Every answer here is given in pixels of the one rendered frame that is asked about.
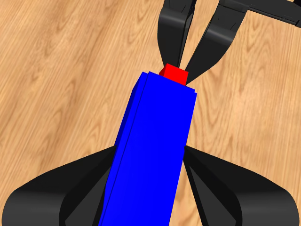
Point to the blue hollow socket block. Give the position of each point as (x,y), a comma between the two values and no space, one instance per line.
(155,146)

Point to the thin red peg bar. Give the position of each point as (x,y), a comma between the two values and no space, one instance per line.
(175,74)

